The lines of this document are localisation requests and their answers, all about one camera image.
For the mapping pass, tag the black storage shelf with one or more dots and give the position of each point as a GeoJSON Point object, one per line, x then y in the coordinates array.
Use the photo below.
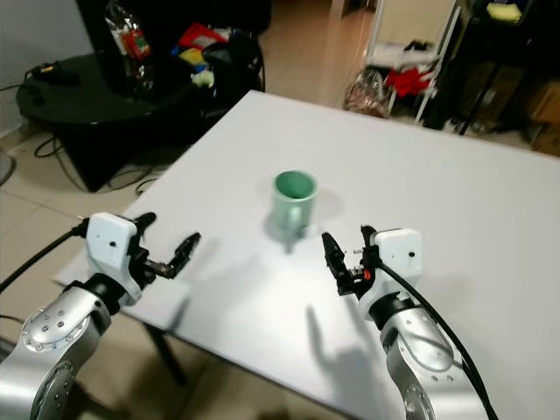
{"type": "Point", "coordinates": [499, 70]}

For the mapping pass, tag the white metal rack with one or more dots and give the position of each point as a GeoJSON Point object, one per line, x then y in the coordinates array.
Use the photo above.
{"type": "Point", "coordinates": [429, 83]}

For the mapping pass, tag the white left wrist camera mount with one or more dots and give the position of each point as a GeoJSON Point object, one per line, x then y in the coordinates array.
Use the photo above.
{"type": "Point", "coordinates": [112, 245]}

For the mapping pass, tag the clear plastic snack bag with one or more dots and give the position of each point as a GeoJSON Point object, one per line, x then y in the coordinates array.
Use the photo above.
{"type": "Point", "coordinates": [131, 48]}

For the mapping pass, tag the small black device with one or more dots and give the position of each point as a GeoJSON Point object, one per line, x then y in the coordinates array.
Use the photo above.
{"type": "Point", "coordinates": [57, 75]}

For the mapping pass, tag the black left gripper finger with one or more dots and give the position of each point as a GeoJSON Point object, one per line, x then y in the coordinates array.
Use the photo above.
{"type": "Point", "coordinates": [147, 220]}
{"type": "Point", "coordinates": [188, 251]}

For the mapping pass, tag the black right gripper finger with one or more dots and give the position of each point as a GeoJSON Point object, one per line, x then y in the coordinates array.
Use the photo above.
{"type": "Point", "coordinates": [368, 239]}
{"type": "Point", "coordinates": [334, 255]}

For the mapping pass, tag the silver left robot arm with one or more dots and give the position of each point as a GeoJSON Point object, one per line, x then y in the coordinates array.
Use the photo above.
{"type": "Point", "coordinates": [44, 337]}

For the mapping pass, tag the yellow small item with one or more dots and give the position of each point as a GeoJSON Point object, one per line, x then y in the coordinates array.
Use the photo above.
{"type": "Point", "coordinates": [192, 56]}

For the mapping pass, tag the red cloth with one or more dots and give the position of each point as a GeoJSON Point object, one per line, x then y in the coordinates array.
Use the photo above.
{"type": "Point", "coordinates": [407, 80]}

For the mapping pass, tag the black bag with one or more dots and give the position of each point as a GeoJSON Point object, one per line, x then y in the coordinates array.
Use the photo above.
{"type": "Point", "coordinates": [236, 61]}

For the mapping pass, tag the green ceramic mug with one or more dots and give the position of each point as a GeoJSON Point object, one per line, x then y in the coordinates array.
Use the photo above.
{"type": "Point", "coordinates": [293, 210]}

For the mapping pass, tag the red package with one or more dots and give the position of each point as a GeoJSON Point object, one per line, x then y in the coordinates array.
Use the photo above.
{"type": "Point", "coordinates": [203, 38]}

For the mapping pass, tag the black television screen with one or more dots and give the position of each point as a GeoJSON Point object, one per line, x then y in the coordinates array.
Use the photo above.
{"type": "Point", "coordinates": [184, 13]}

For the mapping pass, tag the black round low table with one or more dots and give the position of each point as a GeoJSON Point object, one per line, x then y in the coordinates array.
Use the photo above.
{"type": "Point", "coordinates": [87, 109]}

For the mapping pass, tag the brown mesh bag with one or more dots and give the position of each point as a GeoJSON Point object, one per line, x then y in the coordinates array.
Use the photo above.
{"type": "Point", "coordinates": [367, 92]}

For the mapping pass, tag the dark white-table leg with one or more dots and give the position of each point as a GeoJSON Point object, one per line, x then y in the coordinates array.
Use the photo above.
{"type": "Point", "coordinates": [166, 354]}

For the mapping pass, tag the yellow cloth item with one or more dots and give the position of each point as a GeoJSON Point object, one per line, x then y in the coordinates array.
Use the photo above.
{"type": "Point", "coordinates": [505, 10]}

